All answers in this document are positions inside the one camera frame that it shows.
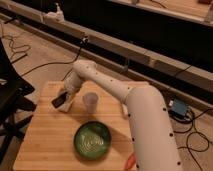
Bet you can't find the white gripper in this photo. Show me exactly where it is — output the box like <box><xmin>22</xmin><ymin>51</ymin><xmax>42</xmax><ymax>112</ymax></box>
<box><xmin>59</xmin><ymin>71</ymin><xmax>84</xmax><ymax>104</ymax></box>

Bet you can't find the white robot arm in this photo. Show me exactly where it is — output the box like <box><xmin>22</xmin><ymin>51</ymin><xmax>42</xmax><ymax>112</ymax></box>
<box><xmin>59</xmin><ymin>60</ymin><xmax>183</xmax><ymax>171</ymax></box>

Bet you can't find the white sponge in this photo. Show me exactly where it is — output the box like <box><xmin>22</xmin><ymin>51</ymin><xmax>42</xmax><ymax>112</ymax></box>
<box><xmin>59</xmin><ymin>101</ymin><xmax>73</xmax><ymax>113</ymax></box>

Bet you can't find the green bowl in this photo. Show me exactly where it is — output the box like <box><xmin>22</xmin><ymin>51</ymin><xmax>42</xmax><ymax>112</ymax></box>
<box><xmin>73</xmin><ymin>121</ymin><xmax>111</xmax><ymax>160</ymax></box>

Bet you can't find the black office chair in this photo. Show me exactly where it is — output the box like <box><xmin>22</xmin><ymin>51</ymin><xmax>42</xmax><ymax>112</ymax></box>
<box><xmin>0</xmin><ymin>39</ymin><xmax>36</xmax><ymax>164</ymax></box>

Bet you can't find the wooden table board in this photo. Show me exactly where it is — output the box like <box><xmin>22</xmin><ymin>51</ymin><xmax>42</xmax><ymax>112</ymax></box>
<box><xmin>13</xmin><ymin>82</ymin><xmax>132</xmax><ymax>171</ymax></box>

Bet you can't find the orange carrot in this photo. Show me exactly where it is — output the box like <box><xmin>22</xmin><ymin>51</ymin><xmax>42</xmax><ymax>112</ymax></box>
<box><xmin>125</xmin><ymin>153</ymin><xmax>136</xmax><ymax>170</ymax></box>

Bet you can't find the blue power box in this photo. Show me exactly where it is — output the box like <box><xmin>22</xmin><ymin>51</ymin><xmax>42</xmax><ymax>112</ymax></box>
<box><xmin>169</xmin><ymin>99</ymin><xmax>188</xmax><ymax>117</ymax></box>

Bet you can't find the black floor cable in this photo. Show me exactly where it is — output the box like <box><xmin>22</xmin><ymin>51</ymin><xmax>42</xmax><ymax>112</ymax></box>
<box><xmin>20</xmin><ymin>35</ymin><xmax>90</xmax><ymax>82</ymax></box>

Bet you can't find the white object on rail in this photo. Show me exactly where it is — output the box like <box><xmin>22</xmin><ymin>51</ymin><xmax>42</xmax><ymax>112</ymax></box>
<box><xmin>44</xmin><ymin>3</ymin><xmax>65</xmax><ymax>22</ymax></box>

